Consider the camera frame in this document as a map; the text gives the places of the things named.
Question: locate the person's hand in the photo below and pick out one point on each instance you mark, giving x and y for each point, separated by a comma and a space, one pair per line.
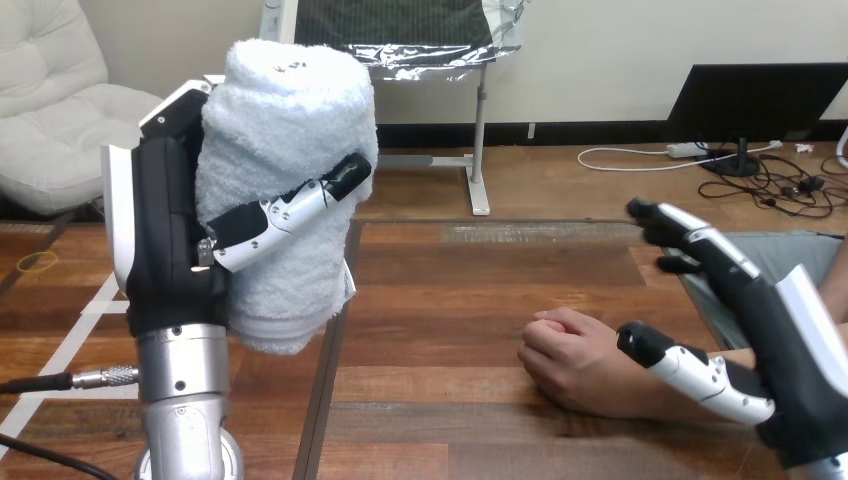
573, 361

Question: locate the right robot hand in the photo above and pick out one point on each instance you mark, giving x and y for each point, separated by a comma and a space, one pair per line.
802, 371

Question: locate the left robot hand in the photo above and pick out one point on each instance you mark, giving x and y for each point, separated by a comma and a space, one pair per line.
159, 232

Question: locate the white towel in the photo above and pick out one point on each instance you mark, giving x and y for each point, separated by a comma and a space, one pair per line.
285, 132

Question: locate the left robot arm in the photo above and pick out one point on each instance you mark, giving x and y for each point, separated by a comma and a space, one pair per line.
182, 397

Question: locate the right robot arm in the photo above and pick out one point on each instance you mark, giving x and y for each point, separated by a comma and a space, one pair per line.
825, 472

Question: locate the white cushioned chair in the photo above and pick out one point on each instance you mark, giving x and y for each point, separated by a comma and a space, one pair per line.
53, 119

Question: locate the white power strip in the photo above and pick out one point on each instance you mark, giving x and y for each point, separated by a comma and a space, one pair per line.
686, 150

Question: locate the white desk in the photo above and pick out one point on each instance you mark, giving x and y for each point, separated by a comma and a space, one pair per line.
478, 132

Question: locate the dark screen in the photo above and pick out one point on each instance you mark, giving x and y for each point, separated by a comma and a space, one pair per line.
755, 99

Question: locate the foil sheet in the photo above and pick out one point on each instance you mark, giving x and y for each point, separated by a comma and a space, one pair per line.
397, 30

